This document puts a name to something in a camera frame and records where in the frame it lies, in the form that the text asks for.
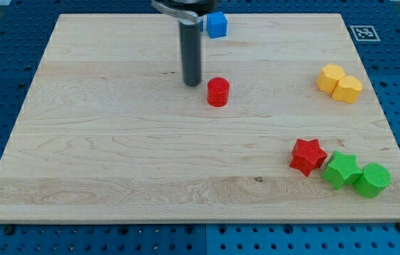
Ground green cylinder block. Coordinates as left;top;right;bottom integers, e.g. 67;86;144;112
353;163;392;198

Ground yellow heart block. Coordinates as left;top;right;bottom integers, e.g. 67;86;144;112
331;75;363;103

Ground red cylinder block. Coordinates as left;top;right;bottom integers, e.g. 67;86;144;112
207;77;230;107

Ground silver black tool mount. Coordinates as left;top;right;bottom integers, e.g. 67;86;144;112
150;0;218;25

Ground white fiducial marker tag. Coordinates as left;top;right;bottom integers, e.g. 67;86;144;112
350;25;380;42

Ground green star block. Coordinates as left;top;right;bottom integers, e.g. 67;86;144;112
321;151;362;190

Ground blue cube block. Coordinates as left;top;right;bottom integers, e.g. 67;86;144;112
206;11;228;39

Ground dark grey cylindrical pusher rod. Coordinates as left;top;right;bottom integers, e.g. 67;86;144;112
178;22;202;86

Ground light wooden board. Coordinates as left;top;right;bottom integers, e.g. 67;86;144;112
0;13;400;225

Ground red star block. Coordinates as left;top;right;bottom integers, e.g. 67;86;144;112
289;139;328;176

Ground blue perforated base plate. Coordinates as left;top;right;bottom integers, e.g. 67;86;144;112
0;0;400;254

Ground yellow hexagon block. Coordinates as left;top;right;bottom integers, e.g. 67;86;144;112
316;64;345;94

